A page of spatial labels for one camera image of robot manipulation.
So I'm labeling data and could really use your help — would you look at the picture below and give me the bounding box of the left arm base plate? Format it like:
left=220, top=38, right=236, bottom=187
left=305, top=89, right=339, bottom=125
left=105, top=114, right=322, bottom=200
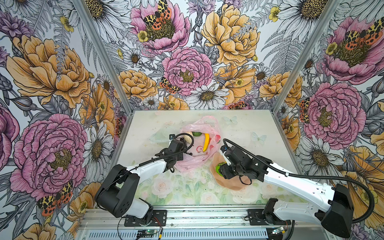
left=124, top=210, right=168, bottom=227

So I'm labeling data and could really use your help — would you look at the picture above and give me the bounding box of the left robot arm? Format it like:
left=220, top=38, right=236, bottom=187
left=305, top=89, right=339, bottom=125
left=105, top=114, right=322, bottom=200
left=95, top=133, right=194, bottom=225

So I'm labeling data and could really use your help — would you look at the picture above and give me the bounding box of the aluminium corner post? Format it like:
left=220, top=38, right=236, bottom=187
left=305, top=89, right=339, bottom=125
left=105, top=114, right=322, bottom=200
left=272, top=0, right=341, bottom=115
left=74, top=1, right=134, bottom=117

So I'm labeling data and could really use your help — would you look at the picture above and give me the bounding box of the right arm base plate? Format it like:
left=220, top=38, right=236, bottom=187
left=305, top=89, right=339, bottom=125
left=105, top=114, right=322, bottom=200
left=245, top=209, right=292, bottom=226

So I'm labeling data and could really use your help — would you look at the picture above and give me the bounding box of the green circuit board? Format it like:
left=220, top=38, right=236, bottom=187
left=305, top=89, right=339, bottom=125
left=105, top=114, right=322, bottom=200
left=136, top=230, right=157, bottom=240

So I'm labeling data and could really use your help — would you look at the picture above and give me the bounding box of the white perforated cable duct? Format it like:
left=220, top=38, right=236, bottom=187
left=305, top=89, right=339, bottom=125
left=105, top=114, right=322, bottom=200
left=84, top=228, right=268, bottom=240

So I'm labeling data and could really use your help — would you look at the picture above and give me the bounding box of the yellow fake banana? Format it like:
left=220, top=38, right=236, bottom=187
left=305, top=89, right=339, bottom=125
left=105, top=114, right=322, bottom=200
left=203, top=133, right=210, bottom=153

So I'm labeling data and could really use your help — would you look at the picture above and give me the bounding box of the small green fake lime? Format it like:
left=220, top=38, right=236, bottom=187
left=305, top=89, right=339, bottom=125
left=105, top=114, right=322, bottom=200
left=192, top=132, right=203, bottom=137

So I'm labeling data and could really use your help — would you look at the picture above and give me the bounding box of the aluminium front rail frame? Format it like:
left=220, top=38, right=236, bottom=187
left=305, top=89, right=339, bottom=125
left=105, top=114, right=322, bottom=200
left=76, top=205, right=340, bottom=240

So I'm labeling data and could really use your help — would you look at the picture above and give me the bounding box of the beige fake fruit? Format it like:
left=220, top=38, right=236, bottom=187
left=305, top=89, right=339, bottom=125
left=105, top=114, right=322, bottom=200
left=184, top=132, right=194, bottom=147

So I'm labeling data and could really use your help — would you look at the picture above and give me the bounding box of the green fake fruit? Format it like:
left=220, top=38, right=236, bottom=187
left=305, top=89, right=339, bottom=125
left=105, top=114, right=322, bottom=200
left=215, top=162, right=227, bottom=177

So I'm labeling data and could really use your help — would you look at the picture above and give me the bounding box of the left aluminium corner post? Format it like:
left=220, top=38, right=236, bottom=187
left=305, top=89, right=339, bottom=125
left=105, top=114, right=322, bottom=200
left=74, top=1, right=134, bottom=117

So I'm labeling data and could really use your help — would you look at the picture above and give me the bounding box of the left black corrugated cable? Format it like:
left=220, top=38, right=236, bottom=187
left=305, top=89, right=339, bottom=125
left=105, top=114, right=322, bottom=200
left=97, top=132, right=195, bottom=208

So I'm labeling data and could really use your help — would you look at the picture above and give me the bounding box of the pink plastic bag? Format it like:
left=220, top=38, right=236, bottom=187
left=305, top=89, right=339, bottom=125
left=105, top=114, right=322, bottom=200
left=176, top=116, right=221, bottom=172

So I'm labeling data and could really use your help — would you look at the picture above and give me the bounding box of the right black corrugated cable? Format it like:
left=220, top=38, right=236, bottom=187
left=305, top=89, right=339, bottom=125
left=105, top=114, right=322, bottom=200
left=222, top=138, right=376, bottom=240

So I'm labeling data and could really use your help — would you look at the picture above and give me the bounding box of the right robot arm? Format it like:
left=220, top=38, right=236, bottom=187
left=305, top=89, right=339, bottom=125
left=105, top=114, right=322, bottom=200
left=218, top=145, right=354, bottom=238

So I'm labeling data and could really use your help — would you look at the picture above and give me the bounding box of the pink scalloped bowl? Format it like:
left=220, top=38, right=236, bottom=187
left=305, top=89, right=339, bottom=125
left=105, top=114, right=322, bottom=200
left=210, top=152, right=252, bottom=191

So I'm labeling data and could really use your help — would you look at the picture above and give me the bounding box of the right aluminium corner post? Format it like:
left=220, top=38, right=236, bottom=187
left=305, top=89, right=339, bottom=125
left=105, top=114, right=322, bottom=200
left=272, top=0, right=341, bottom=115

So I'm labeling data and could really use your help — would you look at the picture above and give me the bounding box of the black corrugated cable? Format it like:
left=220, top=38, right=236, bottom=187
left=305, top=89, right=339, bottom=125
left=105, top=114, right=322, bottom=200
left=97, top=132, right=195, bottom=208
left=222, top=138, right=376, bottom=240

